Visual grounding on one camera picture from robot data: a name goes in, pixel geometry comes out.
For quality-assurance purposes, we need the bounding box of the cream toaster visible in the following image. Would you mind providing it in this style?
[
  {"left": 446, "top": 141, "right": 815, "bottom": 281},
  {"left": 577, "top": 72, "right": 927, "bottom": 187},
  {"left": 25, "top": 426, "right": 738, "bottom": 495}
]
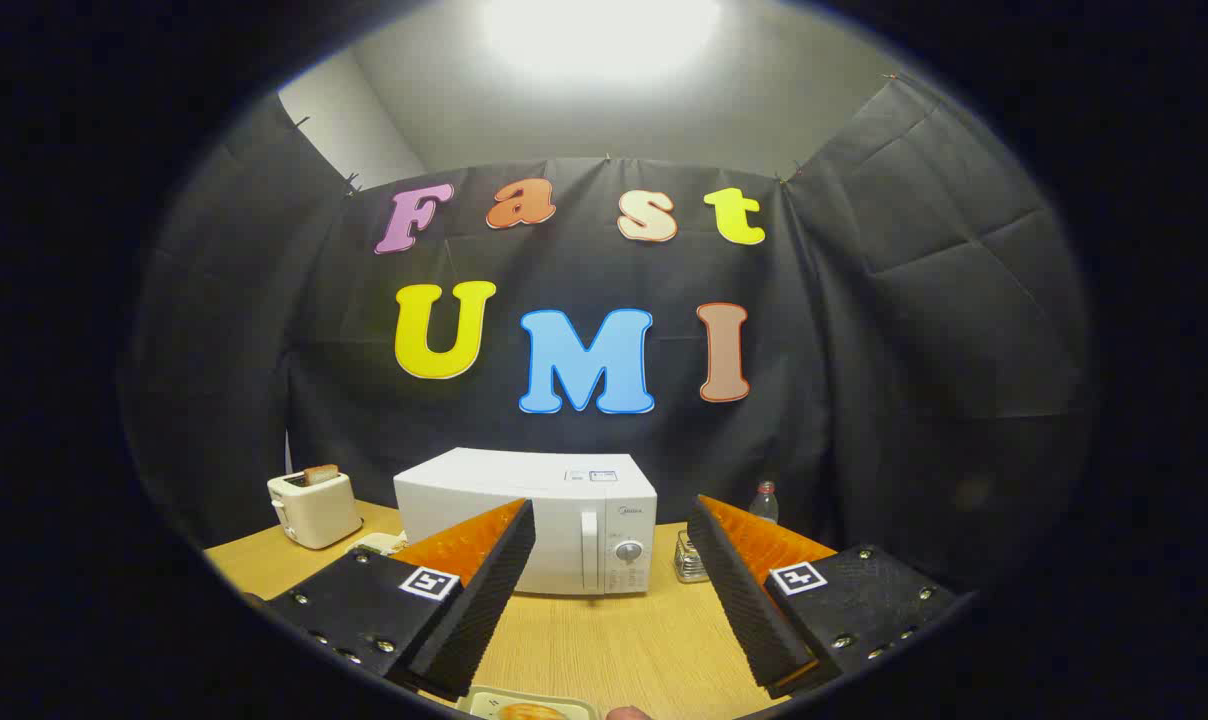
[{"left": 267, "top": 468, "right": 364, "bottom": 550}]

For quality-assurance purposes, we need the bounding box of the cream plate with cherry print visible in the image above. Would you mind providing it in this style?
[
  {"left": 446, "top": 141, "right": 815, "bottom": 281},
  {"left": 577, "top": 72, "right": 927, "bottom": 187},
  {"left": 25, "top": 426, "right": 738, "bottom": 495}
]
[{"left": 457, "top": 686, "right": 602, "bottom": 720}]

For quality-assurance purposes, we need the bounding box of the metal wire basket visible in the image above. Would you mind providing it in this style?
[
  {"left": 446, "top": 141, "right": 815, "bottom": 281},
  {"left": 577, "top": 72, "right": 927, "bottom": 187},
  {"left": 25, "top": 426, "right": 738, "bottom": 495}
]
[{"left": 673, "top": 530, "right": 713, "bottom": 585}]

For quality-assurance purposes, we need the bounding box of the white microwave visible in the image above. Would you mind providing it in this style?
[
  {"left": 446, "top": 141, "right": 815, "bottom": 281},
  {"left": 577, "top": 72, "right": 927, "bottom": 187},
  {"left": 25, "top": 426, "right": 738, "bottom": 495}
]
[{"left": 394, "top": 447, "right": 658, "bottom": 598}]

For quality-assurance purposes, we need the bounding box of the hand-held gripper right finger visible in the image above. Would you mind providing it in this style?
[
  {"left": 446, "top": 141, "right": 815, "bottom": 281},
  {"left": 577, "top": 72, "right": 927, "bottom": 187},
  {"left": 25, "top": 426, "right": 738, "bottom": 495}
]
[{"left": 686, "top": 494, "right": 965, "bottom": 701}]

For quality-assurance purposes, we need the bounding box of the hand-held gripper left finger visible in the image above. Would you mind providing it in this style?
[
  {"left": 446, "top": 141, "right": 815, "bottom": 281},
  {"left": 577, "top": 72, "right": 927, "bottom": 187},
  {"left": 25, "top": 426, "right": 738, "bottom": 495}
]
[{"left": 264, "top": 498, "right": 537, "bottom": 701}]

